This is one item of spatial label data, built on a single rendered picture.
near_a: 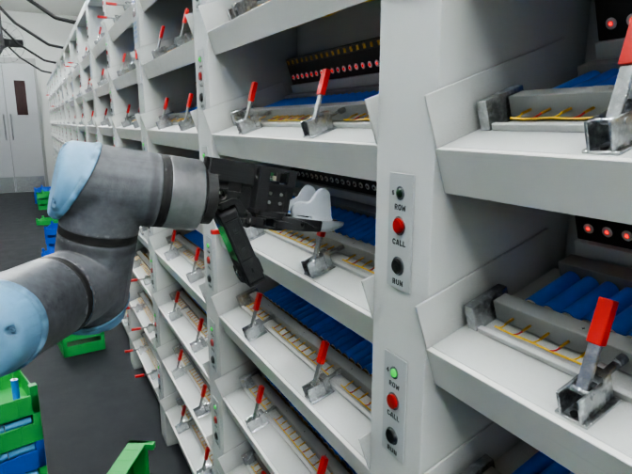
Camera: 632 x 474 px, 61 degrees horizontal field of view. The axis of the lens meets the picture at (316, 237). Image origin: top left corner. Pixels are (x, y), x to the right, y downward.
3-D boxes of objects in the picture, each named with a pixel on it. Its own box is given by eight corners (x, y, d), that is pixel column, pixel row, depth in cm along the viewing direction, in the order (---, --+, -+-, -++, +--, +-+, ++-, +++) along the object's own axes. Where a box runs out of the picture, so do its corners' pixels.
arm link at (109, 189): (45, 210, 65) (55, 129, 62) (150, 220, 71) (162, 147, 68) (46, 234, 57) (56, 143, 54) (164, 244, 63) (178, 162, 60)
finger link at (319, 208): (358, 194, 74) (298, 184, 70) (351, 235, 75) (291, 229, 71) (348, 192, 77) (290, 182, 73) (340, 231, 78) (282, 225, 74)
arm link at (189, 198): (166, 232, 62) (150, 220, 70) (207, 236, 64) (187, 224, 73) (177, 156, 61) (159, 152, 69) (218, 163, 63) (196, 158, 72)
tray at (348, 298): (382, 350, 63) (361, 281, 60) (222, 246, 116) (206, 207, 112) (502, 276, 71) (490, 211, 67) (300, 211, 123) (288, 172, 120)
